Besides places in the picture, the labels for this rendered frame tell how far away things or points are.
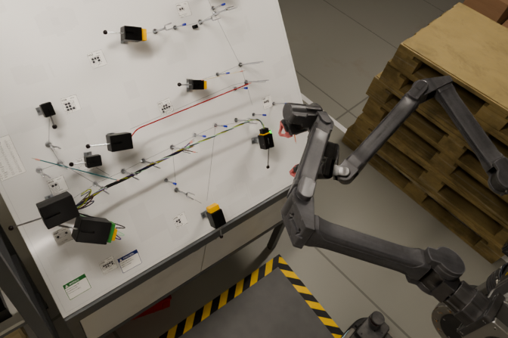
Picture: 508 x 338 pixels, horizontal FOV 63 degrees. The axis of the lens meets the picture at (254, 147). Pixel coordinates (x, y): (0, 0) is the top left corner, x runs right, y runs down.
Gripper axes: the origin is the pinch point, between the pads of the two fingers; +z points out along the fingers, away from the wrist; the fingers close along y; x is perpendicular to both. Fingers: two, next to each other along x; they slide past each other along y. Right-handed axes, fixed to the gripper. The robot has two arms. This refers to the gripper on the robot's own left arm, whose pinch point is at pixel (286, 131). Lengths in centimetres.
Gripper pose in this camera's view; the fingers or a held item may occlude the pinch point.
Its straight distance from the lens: 153.3
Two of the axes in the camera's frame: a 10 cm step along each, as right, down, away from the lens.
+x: 4.2, 9.0, -1.3
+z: -4.4, 3.2, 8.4
